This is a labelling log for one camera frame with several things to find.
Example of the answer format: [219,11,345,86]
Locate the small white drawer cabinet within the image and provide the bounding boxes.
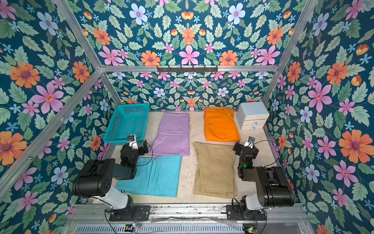
[237,101,269,130]

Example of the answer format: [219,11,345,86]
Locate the black hook rail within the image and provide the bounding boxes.
[156,65,218,73]

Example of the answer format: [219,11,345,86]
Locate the orange pants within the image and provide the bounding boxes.
[204,107,241,142]

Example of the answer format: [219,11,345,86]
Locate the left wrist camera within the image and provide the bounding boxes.
[127,135,138,150]

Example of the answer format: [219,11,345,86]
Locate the teal plastic basket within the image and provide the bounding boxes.
[103,103,150,145]

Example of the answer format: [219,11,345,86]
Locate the aluminium front rail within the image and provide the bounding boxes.
[62,203,314,234]

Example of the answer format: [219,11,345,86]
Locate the teal folded cloth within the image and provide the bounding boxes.
[116,155,182,198]

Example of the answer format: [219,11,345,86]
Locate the khaki long pants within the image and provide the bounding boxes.
[193,142,237,199]

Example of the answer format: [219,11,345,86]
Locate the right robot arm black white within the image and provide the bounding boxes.
[233,140,295,211]

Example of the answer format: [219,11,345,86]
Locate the purple folded cloth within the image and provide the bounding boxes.
[152,113,190,157]

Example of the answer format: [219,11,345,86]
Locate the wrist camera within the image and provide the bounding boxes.
[244,136,255,148]
[127,135,138,150]

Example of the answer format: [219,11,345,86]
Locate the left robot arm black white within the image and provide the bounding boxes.
[72,140,151,221]

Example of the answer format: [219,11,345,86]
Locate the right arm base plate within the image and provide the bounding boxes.
[226,204,266,221]

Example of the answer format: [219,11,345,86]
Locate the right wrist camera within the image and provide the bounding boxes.
[244,136,255,148]

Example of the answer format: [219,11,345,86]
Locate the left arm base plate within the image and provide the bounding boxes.
[109,205,151,222]

